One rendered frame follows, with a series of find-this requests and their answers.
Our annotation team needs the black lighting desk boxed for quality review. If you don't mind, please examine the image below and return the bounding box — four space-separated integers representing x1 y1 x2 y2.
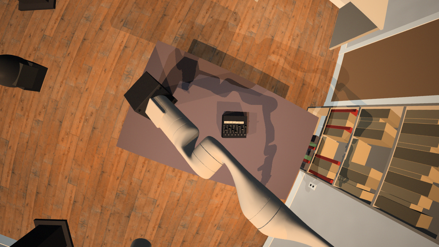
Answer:
221 115 247 138

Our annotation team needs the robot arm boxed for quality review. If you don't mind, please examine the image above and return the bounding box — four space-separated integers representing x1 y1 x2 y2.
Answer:
145 95 334 247

